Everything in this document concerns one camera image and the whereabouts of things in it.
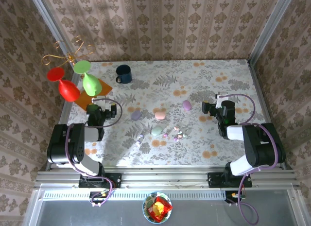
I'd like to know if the orange wooden rack base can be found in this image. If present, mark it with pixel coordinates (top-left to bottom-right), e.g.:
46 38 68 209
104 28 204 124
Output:
73 79 113 112

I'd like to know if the green plastic wine glass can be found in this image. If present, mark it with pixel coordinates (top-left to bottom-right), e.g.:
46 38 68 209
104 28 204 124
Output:
73 60 102 96

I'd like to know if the dark blue enamel mug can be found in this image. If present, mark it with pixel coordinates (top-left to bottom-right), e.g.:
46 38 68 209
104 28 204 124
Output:
115 64 133 85

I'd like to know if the red plastic wine glass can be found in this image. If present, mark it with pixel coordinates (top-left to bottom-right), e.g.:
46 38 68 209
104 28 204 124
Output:
46 67 81 102

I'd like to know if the aluminium base beam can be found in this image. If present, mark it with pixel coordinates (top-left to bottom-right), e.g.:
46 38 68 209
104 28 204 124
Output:
34 169 302 189

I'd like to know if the floral patterned bowl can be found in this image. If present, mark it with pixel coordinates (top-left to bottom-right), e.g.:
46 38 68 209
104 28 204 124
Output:
142 191 173 224

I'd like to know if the grey metal shelf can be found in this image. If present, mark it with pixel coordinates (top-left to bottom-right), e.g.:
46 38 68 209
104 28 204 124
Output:
23 187 311 226

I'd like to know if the red snack packet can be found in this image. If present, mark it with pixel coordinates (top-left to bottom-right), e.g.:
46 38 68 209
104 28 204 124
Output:
147 196 173 222

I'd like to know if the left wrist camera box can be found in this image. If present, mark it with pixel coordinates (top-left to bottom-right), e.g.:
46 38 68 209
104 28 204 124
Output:
91 96 110 112

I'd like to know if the gold wire glass rack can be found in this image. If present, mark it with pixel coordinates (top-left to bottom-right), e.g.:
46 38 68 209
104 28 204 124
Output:
41 35 97 78

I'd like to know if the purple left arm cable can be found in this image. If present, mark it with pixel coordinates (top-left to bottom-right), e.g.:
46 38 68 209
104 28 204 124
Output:
65 98 122 208

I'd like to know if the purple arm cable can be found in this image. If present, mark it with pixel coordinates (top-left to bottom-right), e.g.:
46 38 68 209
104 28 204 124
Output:
225 93 280 226
65 98 122 208

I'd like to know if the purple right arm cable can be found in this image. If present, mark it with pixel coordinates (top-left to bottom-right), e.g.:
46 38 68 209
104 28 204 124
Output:
225 93 280 226

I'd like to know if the black cable connector block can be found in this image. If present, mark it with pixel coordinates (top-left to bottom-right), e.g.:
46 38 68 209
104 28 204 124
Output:
89 191 110 208
225 191 245 205

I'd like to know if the white slotted cable duct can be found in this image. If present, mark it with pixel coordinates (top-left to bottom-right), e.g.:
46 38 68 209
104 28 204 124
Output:
42 190 225 202

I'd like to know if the aluminium frame post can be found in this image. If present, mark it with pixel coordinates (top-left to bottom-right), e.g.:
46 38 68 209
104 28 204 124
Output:
247 0 297 64
28 0 82 78

